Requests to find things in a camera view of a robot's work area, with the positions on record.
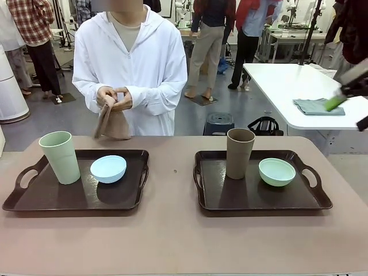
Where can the dark brown tray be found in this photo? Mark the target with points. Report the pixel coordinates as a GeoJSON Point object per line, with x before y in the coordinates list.
{"type": "Point", "coordinates": [72, 198]}
{"type": "Point", "coordinates": [258, 198]}

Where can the person in blue plaid shirt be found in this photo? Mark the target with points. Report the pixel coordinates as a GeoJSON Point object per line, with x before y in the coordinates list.
{"type": "Point", "coordinates": [83, 7]}

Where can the person in red jacket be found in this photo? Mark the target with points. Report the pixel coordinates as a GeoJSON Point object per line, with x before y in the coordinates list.
{"type": "Point", "coordinates": [247, 49]}

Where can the black floor plate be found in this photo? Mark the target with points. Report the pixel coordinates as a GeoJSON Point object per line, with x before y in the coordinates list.
{"type": "Point", "coordinates": [205, 101]}
{"type": "Point", "coordinates": [63, 98]}

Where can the person in khaki trousers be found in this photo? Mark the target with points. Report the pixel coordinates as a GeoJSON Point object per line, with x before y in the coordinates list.
{"type": "Point", "coordinates": [207, 49]}

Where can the tall light green cup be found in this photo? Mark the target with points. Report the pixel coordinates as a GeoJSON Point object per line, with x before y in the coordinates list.
{"type": "Point", "coordinates": [61, 161]}

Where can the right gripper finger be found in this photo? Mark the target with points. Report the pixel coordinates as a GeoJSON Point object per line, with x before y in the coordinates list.
{"type": "Point", "coordinates": [335, 103]}
{"type": "Point", "coordinates": [364, 123]}

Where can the person's left hand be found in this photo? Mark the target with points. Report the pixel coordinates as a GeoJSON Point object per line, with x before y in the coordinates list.
{"type": "Point", "coordinates": [125, 100]}

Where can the black bag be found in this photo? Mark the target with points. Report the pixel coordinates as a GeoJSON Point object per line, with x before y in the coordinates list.
{"type": "Point", "coordinates": [266, 126]}

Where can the black stand pole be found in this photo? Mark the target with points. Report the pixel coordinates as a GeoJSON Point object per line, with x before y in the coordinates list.
{"type": "Point", "coordinates": [309, 37]}

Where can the tall brown cup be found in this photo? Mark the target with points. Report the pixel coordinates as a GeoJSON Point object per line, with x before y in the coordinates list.
{"type": "Point", "coordinates": [240, 161]}

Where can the person in white trousers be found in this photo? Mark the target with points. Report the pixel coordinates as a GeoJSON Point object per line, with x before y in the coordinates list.
{"type": "Point", "coordinates": [155, 4]}

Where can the person in dark red top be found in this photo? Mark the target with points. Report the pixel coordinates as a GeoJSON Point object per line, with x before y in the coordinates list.
{"type": "Point", "coordinates": [353, 31]}

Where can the white cabinet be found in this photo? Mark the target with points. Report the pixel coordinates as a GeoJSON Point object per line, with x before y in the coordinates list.
{"type": "Point", "coordinates": [1, 142]}

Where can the mint green bowl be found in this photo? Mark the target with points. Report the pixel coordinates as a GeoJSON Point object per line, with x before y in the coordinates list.
{"type": "Point", "coordinates": [276, 175]}

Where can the person's right forearm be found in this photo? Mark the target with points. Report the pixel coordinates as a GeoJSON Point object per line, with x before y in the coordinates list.
{"type": "Point", "coordinates": [86, 96]}

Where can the beige cloth mat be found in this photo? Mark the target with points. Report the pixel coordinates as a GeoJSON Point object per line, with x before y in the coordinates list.
{"type": "Point", "coordinates": [115, 126]}

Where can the person's right hand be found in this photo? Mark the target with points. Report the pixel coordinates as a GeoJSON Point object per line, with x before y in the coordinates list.
{"type": "Point", "coordinates": [104, 97]}

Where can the person in red plaid shirt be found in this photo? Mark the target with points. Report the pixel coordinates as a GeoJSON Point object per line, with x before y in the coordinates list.
{"type": "Point", "coordinates": [34, 26]}

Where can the wooden top desk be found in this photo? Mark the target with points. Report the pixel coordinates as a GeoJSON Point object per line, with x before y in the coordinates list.
{"type": "Point", "coordinates": [187, 36]}

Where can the grey lab desk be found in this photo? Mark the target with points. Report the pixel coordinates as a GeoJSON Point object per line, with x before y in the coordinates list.
{"type": "Point", "coordinates": [290, 38]}

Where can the white side table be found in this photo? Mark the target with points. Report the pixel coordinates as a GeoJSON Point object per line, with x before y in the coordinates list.
{"type": "Point", "coordinates": [290, 86]}

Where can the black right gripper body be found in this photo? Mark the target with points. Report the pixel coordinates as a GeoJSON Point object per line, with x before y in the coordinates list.
{"type": "Point", "coordinates": [358, 88]}

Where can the light blue bowl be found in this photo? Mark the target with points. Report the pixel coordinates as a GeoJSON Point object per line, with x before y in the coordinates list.
{"type": "Point", "coordinates": [107, 171]}

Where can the blue-grey cloth mat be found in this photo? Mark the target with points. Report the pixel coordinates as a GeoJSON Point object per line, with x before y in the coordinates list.
{"type": "Point", "coordinates": [312, 107]}

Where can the dark blue plastic stool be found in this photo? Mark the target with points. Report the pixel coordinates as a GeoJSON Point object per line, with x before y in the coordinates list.
{"type": "Point", "coordinates": [219, 122]}

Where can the person in white hoodie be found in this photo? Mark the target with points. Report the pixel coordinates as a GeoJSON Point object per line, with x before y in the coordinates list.
{"type": "Point", "coordinates": [129, 63]}

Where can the person's left forearm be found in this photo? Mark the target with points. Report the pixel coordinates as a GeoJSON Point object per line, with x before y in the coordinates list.
{"type": "Point", "coordinates": [155, 97]}

